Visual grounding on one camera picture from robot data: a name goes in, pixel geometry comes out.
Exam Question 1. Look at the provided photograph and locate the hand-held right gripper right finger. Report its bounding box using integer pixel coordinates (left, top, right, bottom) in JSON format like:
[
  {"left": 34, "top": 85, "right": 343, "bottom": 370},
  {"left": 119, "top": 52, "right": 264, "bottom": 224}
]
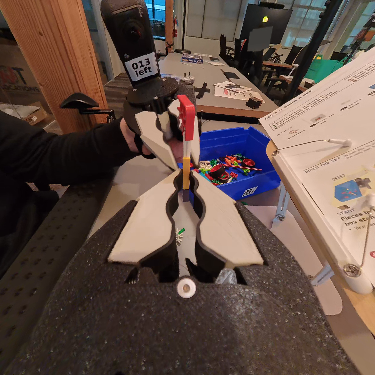
[{"left": 191, "top": 171, "right": 264, "bottom": 268}]

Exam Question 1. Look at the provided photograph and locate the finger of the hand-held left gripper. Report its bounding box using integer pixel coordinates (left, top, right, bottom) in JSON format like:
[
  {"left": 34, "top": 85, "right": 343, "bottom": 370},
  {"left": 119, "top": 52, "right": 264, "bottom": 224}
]
[
  {"left": 134, "top": 112, "right": 180, "bottom": 171},
  {"left": 168, "top": 100, "right": 202, "bottom": 169}
]

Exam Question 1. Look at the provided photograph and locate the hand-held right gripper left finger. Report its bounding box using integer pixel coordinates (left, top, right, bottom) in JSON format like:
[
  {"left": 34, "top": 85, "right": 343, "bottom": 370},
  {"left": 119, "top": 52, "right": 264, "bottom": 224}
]
[{"left": 107, "top": 169, "right": 181, "bottom": 267}]

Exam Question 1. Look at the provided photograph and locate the colourful construction toy model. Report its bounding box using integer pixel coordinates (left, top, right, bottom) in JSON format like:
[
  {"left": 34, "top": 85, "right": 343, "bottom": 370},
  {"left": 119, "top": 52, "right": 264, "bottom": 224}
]
[{"left": 177, "top": 95, "right": 196, "bottom": 211}]

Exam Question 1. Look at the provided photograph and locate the blue parts bin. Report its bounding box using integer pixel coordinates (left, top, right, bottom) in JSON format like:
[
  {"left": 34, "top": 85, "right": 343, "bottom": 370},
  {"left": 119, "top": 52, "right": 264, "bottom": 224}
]
[{"left": 195, "top": 127, "right": 281, "bottom": 201}]

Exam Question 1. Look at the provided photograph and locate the person's left hand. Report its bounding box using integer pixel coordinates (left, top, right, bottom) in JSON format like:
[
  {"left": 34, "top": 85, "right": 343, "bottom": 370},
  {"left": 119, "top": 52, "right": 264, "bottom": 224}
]
[{"left": 120, "top": 117, "right": 184, "bottom": 164}]

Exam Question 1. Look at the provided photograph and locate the white document stand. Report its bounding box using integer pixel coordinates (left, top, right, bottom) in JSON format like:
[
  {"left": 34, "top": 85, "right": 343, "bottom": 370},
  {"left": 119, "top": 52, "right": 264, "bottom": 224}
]
[{"left": 246, "top": 47, "right": 375, "bottom": 337}]

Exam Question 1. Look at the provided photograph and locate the pile of colourful construction pieces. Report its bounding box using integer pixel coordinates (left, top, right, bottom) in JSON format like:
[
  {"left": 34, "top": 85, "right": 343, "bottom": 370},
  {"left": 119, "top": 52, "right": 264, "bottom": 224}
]
[{"left": 199, "top": 155, "right": 263, "bottom": 185}]

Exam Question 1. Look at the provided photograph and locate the printed paper stack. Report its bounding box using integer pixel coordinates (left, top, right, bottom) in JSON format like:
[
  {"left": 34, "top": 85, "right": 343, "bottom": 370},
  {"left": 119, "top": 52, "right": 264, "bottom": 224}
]
[{"left": 214, "top": 81, "right": 265, "bottom": 104}]

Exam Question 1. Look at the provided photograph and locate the black perforated board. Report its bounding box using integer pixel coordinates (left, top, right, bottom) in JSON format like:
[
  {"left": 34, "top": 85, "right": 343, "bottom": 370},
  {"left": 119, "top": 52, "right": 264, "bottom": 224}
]
[{"left": 0, "top": 173, "right": 118, "bottom": 372}]

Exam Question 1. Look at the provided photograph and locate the cardboard box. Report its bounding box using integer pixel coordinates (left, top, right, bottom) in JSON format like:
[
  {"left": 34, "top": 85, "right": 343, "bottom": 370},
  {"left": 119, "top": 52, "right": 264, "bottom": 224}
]
[{"left": 0, "top": 101, "right": 49, "bottom": 126}]

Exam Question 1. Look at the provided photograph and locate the printed instruction sheet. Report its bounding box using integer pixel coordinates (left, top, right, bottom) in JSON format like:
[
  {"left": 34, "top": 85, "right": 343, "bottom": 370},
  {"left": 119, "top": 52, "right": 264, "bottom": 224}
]
[{"left": 259, "top": 48, "right": 375, "bottom": 270}]

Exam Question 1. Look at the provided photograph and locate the black flat screen monitor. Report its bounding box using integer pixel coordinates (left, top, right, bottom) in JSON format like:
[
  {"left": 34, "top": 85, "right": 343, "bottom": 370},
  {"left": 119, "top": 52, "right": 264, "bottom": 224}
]
[{"left": 239, "top": 2, "right": 293, "bottom": 41}]

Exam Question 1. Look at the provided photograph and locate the black pole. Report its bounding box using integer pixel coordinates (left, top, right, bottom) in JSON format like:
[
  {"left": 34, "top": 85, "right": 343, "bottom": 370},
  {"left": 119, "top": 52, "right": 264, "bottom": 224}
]
[{"left": 283, "top": 0, "right": 343, "bottom": 104}]

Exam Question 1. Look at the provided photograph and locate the green storage tub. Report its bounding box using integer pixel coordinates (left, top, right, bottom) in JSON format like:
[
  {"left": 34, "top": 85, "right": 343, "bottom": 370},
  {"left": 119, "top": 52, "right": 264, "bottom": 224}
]
[{"left": 305, "top": 54, "right": 347, "bottom": 82}]

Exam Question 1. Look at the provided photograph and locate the wooden post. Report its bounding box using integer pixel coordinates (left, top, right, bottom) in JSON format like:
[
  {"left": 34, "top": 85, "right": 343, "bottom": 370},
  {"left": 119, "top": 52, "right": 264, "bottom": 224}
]
[{"left": 0, "top": 0, "right": 109, "bottom": 134}]

